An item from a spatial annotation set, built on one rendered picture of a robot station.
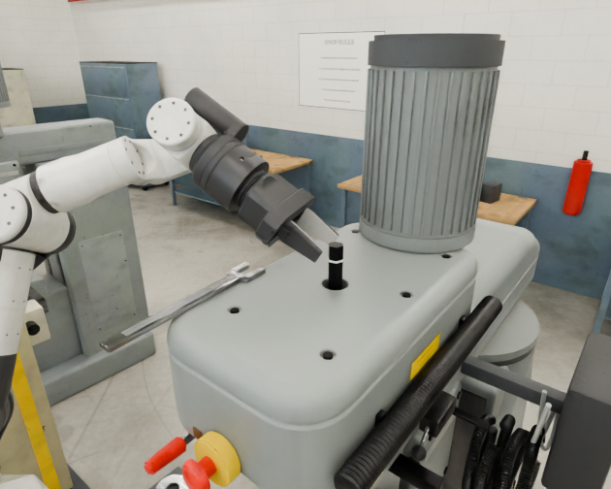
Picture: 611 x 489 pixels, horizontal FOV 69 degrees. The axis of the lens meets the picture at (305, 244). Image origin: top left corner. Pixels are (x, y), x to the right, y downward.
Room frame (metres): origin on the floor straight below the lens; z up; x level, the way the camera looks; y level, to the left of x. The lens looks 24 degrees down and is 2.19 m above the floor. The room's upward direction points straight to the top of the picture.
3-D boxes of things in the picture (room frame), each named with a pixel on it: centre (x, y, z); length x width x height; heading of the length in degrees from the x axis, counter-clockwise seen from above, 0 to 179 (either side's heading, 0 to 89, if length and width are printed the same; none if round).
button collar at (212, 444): (0.37, 0.10, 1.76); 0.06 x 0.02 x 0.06; 52
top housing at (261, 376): (0.56, -0.05, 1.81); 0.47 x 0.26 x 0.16; 142
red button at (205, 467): (0.35, 0.12, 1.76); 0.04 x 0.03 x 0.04; 52
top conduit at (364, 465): (0.49, -0.18, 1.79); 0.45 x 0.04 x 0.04; 142
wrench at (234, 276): (0.50, 0.15, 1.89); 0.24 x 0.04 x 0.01; 144
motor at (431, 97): (0.75, -0.20, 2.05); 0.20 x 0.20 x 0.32
